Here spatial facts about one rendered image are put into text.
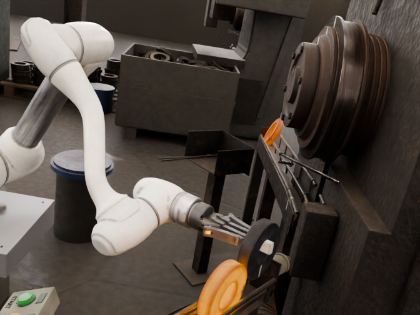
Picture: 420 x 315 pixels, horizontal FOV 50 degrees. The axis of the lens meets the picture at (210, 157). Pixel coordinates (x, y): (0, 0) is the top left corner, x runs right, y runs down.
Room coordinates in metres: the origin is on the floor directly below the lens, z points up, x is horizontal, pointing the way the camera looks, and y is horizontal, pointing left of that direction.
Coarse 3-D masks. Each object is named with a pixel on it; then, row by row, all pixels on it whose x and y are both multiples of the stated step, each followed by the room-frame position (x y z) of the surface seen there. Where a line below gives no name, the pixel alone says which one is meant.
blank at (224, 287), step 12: (228, 264) 0.86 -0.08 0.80; (240, 264) 0.88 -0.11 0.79; (216, 276) 0.83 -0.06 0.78; (228, 276) 0.84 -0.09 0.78; (240, 276) 0.88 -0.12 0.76; (204, 288) 0.81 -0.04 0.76; (216, 288) 0.81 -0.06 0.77; (228, 288) 0.89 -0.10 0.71; (240, 288) 0.90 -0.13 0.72; (204, 300) 0.80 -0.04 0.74; (216, 300) 0.81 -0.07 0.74; (228, 300) 0.87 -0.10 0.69; (204, 312) 0.80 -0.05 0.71; (216, 312) 0.82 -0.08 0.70
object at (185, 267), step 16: (192, 144) 2.06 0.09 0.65; (208, 144) 2.12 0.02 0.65; (224, 144) 2.13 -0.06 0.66; (240, 144) 2.03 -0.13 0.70; (192, 160) 2.00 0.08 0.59; (208, 160) 2.04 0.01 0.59; (224, 160) 1.86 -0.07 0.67; (240, 160) 1.91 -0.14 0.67; (208, 176) 1.98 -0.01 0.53; (224, 176) 1.97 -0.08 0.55; (208, 192) 1.96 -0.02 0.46; (208, 240) 1.95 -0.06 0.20; (208, 256) 1.97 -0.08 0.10; (192, 272) 1.94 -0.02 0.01; (208, 272) 1.96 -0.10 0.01
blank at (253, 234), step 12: (252, 228) 0.96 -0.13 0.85; (264, 228) 0.96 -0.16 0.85; (276, 228) 1.01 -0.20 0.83; (252, 240) 0.93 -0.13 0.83; (264, 240) 0.96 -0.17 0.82; (276, 240) 1.02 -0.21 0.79; (240, 252) 0.93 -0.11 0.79; (252, 252) 0.92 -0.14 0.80; (252, 264) 0.93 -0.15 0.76; (264, 264) 0.99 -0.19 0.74; (252, 276) 0.94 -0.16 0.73
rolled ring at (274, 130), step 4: (276, 120) 2.62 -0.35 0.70; (280, 120) 2.55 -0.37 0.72; (272, 124) 2.63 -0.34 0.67; (276, 124) 2.54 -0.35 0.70; (280, 124) 2.52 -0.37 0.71; (272, 128) 2.63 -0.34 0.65; (276, 128) 2.50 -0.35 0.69; (280, 128) 2.50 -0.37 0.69; (268, 132) 2.63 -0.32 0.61; (272, 132) 2.50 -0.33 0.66; (276, 132) 2.49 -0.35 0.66; (264, 136) 2.63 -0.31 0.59; (268, 136) 2.61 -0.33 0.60; (272, 136) 2.48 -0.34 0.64; (276, 136) 2.48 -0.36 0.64; (268, 140) 2.49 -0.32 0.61; (272, 140) 2.49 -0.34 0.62; (268, 144) 2.51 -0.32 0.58
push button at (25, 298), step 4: (28, 292) 0.88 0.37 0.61; (20, 296) 0.86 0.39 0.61; (24, 296) 0.86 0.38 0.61; (28, 296) 0.86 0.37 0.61; (32, 296) 0.86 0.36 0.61; (20, 300) 0.85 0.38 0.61; (24, 300) 0.85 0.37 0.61; (28, 300) 0.85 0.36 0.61; (20, 304) 0.84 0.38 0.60; (24, 304) 0.84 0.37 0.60
